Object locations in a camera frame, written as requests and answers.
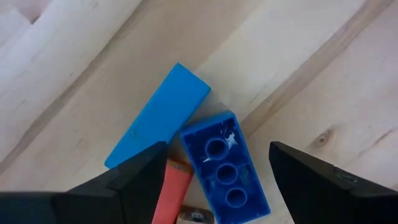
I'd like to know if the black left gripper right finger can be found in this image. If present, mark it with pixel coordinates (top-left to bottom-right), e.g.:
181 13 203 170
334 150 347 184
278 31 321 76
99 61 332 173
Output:
268 141 398 224

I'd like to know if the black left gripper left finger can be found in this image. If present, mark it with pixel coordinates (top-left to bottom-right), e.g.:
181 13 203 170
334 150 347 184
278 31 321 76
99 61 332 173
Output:
0 141 169 224

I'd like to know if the red long block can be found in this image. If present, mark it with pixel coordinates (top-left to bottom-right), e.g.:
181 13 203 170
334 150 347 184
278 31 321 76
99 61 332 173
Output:
151 158 195 224

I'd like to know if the light blue long block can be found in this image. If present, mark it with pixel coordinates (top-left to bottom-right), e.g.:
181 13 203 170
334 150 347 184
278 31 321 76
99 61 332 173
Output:
104 62 212 170

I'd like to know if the dark blue toy brick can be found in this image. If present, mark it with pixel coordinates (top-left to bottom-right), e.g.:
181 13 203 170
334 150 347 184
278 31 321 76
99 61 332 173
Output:
179 111 272 224

